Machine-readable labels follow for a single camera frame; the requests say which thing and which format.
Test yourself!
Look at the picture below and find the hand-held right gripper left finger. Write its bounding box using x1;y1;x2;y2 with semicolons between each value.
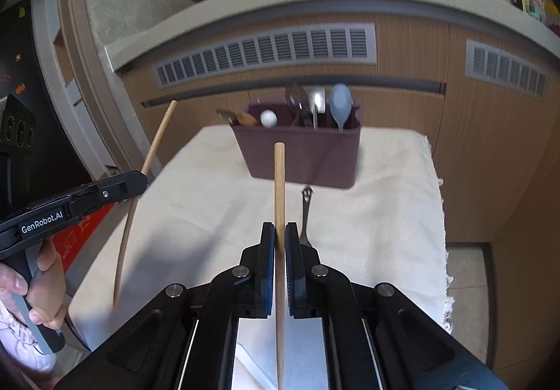
57;221;277;390

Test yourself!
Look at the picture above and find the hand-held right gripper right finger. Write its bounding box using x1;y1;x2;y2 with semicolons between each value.
284;221;510;390

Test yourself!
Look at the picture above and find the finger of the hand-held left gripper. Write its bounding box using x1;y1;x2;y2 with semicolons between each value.
81;171;148;200
72;198;121;219

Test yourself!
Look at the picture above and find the black metal fork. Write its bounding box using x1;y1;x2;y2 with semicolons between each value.
299;184;316;248

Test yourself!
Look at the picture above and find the wooden chopstick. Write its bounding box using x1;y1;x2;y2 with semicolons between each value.
273;142;287;390
112;100;178;312

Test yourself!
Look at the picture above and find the maroon utensil holder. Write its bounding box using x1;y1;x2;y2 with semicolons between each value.
230;100;362;190

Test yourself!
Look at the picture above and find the grey-blue silicone spoon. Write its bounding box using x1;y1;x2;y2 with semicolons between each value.
329;83;353;130

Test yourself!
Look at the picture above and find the person's left hand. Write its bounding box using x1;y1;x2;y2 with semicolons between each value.
0;237;67;332

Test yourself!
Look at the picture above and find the red printed box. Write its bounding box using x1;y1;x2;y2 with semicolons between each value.
57;206;117;272

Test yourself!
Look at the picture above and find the white fringed tablecloth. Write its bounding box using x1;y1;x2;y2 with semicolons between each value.
68;124;455;390

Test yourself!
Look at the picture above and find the pink clothing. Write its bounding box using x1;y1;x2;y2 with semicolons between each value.
0;302;57;377

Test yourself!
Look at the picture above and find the white shelf cabinet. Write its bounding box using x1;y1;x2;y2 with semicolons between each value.
33;0;95;181

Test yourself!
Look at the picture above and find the dark glass door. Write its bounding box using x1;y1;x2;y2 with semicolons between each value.
0;0;57;181

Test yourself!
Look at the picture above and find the wide grey ventilation grille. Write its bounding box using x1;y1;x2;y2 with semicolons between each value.
153;23;377;89

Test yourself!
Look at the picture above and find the brown wooden cabinet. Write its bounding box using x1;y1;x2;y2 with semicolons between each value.
118;11;560;377

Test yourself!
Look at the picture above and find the short grey ventilation grille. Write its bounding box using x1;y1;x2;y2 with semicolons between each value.
465;40;549;101

